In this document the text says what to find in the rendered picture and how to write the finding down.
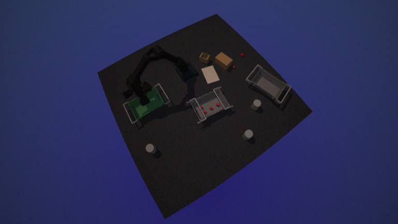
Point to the small brown open box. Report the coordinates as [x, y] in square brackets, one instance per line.
[204, 58]

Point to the brown rectangular box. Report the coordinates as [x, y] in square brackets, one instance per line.
[223, 60]

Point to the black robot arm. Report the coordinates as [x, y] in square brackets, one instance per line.
[133, 80]

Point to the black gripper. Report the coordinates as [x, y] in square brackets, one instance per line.
[143, 98]

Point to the grey cylinder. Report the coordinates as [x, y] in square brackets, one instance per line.
[248, 134]
[150, 148]
[255, 105]

